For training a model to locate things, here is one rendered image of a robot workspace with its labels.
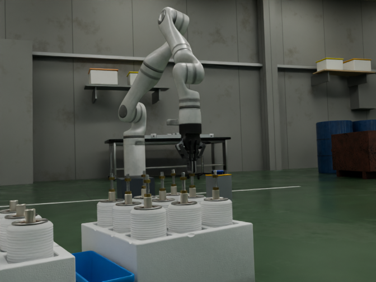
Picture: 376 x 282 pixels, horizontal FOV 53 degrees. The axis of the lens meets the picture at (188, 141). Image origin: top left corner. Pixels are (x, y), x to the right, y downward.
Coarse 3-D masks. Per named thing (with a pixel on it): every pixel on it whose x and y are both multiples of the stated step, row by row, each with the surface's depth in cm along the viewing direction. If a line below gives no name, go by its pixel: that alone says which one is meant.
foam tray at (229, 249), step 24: (96, 240) 111; (120, 240) 98; (144, 240) 94; (168, 240) 96; (192, 240) 100; (216, 240) 104; (240, 240) 110; (120, 264) 98; (144, 264) 91; (168, 264) 95; (192, 264) 99; (216, 264) 104; (240, 264) 109
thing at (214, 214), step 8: (208, 208) 111; (216, 208) 110; (224, 208) 111; (208, 216) 111; (216, 216) 110; (224, 216) 110; (208, 224) 111; (216, 224) 110; (224, 224) 110; (232, 224) 115
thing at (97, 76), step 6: (90, 72) 685; (96, 72) 687; (102, 72) 691; (108, 72) 694; (114, 72) 697; (90, 78) 685; (96, 78) 686; (102, 78) 690; (108, 78) 693; (114, 78) 697; (114, 84) 698
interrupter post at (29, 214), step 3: (27, 210) 83; (30, 210) 83; (33, 210) 83; (27, 213) 83; (30, 213) 83; (33, 213) 83; (27, 216) 83; (30, 216) 83; (33, 216) 83; (27, 219) 83; (30, 219) 83; (33, 219) 83; (27, 222) 83; (30, 222) 83; (33, 222) 83
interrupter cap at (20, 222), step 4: (16, 220) 85; (20, 220) 85; (24, 220) 85; (36, 220) 85; (40, 220) 85; (44, 220) 84; (12, 224) 81; (16, 224) 80; (20, 224) 80; (24, 224) 80; (28, 224) 80; (32, 224) 80; (36, 224) 81
